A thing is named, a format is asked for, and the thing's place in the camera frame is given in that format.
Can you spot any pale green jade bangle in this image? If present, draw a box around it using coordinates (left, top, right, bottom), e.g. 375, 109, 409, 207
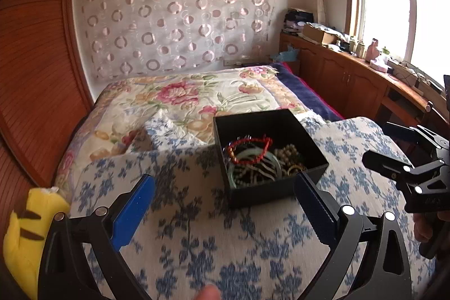
226, 148, 284, 189

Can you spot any long pearl necklace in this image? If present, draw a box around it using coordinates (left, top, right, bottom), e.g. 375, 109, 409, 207
233, 143, 307, 187

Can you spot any red bead bracelet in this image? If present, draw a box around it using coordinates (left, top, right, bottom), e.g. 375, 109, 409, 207
226, 135, 274, 166

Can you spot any person's right hand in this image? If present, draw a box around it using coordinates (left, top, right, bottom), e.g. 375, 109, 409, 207
413, 211, 450, 243

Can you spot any person's left hand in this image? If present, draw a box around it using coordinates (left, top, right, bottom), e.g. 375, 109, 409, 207
194, 285, 221, 300

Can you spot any yellow striped plush toy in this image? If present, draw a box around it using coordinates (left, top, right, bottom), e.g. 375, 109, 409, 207
3, 186, 70, 299

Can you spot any wooden sideboard cabinet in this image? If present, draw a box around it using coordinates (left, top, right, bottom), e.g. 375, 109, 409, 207
279, 33, 427, 126

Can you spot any navy blue blanket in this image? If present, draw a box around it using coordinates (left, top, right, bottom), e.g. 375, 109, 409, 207
270, 62, 343, 122

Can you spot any pink figurine on cabinet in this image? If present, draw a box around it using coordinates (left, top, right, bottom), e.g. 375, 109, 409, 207
364, 38, 380, 63

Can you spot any black open storage box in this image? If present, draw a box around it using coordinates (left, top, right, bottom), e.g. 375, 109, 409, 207
213, 110, 329, 209

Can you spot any blue floral bedspread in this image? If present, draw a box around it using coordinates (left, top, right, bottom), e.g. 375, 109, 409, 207
68, 109, 437, 300

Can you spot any blue tissue paper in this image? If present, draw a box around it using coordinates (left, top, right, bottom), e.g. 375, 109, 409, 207
270, 45, 299, 62

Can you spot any cardboard box on cabinet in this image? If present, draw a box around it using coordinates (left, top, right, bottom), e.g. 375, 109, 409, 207
302, 23, 338, 45

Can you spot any pink floral quilt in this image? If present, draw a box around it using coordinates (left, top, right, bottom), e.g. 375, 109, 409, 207
55, 66, 315, 195

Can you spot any window with wooden frame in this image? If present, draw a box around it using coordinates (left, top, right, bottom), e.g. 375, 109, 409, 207
342, 0, 450, 86

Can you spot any circle patterned wall curtain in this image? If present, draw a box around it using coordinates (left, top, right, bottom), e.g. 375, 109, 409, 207
74, 0, 275, 81

